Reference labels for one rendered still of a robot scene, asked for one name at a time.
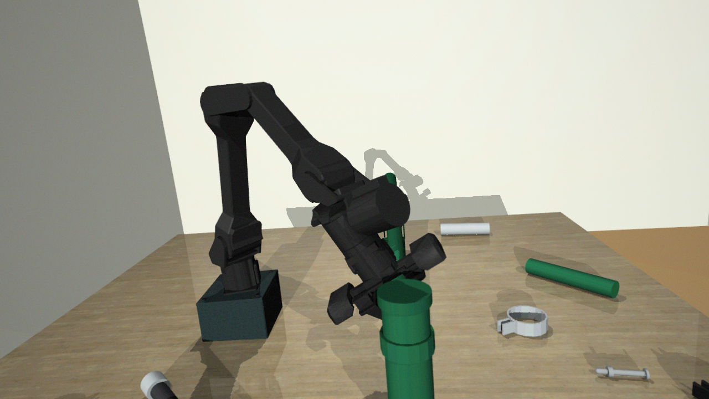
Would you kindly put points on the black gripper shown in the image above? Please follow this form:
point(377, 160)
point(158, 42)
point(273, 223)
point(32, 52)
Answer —
point(375, 265)

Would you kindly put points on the grey bolt with nut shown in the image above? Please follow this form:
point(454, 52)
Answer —
point(610, 372)

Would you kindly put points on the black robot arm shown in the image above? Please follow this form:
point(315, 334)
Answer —
point(351, 207)

